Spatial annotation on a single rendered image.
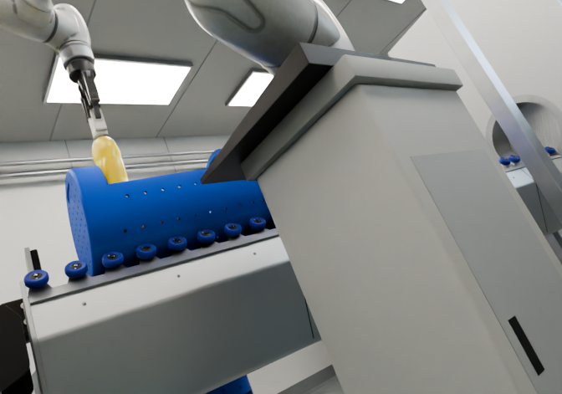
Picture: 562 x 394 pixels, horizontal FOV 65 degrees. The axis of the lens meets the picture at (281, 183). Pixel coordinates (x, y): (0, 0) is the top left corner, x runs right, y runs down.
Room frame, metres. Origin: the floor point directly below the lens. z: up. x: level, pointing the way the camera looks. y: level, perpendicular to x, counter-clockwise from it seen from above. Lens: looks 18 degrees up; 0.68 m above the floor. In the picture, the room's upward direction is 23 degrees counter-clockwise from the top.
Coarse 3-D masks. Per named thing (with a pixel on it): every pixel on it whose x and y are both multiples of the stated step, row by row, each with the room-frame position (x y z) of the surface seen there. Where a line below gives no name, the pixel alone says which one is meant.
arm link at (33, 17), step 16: (0, 0) 0.85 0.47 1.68; (16, 0) 0.87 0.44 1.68; (32, 0) 0.88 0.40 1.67; (48, 0) 0.91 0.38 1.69; (0, 16) 0.87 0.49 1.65; (16, 16) 0.89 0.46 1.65; (32, 16) 0.91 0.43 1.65; (48, 16) 0.94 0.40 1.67; (16, 32) 0.93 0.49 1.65; (32, 32) 0.95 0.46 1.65; (48, 32) 0.97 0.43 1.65
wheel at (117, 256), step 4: (112, 252) 0.94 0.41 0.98; (116, 252) 0.94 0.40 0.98; (104, 256) 0.92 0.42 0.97; (108, 256) 0.93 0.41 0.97; (112, 256) 0.93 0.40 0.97; (116, 256) 0.93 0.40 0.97; (120, 256) 0.93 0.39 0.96; (104, 260) 0.92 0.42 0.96; (108, 260) 0.92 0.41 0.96; (112, 260) 0.92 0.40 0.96; (116, 260) 0.92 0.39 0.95; (120, 260) 0.93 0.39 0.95; (104, 264) 0.92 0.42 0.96; (108, 264) 0.92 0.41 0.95; (112, 264) 0.92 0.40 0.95; (116, 264) 0.92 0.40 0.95; (120, 264) 0.93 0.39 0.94; (112, 268) 0.92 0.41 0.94
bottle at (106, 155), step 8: (96, 136) 1.05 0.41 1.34; (104, 136) 1.05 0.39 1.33; (96, 144) 1.03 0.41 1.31; (104, 144) 1.03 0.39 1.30; (112, 144) 1.05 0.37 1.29; (96, 152) 1.03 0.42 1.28; (104, 152) 1.03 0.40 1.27; (112, 152) 1.04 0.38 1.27; (96, 160) 1.03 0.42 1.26; (104, 160) 1.03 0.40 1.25; (112, 160) 1.04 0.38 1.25; (120, 160) 1.06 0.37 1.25; (104, 168) 1.03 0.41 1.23; (112, 168) 1.03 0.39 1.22; (120, 168) 1.05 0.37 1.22; (112, 176) 1.03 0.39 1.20; (120, 176) 1.04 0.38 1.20
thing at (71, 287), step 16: (240, 240) 1.10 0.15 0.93; (256, 240) 1.11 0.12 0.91; (176, 256) 1.00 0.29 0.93; (192, 256) 1.02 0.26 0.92; (112, 272) 0.92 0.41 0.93; (128, 272) 0.93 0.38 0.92; (144, 272) 0.95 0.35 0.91; (48, 288) 0.86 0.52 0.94; (64, 288) 0.86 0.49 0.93; (80, 288) 0.87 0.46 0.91
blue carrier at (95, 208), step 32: (96, 192) 0.90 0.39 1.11; (128, 192) 0.94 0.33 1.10; (160, 192) 0.98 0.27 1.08; (192, 192) 1.02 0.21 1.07; (224, 192) 1.07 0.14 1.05; (256, 192) 1.13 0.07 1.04; (96, 224) 0.90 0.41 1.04; (128, 224) 0.94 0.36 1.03; (160, 224) 0.99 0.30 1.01; (192, 224) 1.04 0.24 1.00; (224, 224) 1.11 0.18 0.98; (96, 256) 0.93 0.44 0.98; (128, 256) 0.98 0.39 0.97; (160, 256) 1.05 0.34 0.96
